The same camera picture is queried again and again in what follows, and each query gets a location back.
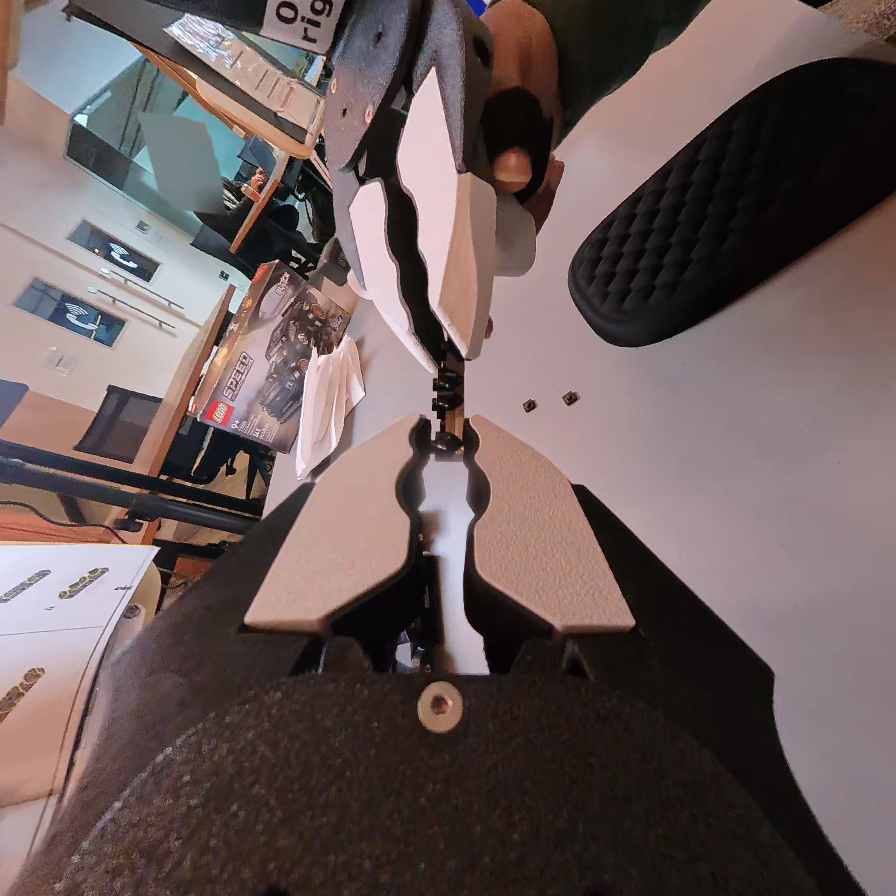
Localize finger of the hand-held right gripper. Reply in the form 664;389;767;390
346;178;448;373
397;66;501;359

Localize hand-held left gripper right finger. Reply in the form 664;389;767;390
464;415;637;641

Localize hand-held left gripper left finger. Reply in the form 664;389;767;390
244;415;429;637

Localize black long lego plate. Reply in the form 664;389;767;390
430;356;467;453

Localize lego instruction booklet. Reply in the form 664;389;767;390
0;544;159;813

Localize lego set box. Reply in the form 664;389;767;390
189;259;355;453

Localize person's right hand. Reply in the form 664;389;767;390
482;0;568;233

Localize white booklet stand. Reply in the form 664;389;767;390
63;0;331;163

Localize wooden top desk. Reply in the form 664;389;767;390
0;287;264;544

